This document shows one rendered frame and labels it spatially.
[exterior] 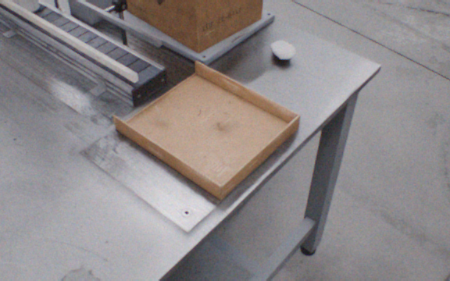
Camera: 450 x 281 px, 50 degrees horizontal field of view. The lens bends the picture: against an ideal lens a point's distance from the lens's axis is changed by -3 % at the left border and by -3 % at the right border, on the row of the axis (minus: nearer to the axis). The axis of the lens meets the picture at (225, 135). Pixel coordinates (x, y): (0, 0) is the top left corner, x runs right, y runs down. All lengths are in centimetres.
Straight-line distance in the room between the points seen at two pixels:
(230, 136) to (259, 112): 10
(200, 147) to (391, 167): 134
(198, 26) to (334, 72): 35
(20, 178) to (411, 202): 155
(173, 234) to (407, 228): 130
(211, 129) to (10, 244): 46
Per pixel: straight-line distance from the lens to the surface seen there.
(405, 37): 310
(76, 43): 124
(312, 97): 118
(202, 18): 122
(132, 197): 97
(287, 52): 126
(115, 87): 117
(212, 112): 111
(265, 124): 109
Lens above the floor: 157
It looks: 44 degrees down
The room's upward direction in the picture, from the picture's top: 1 degrees clockwise
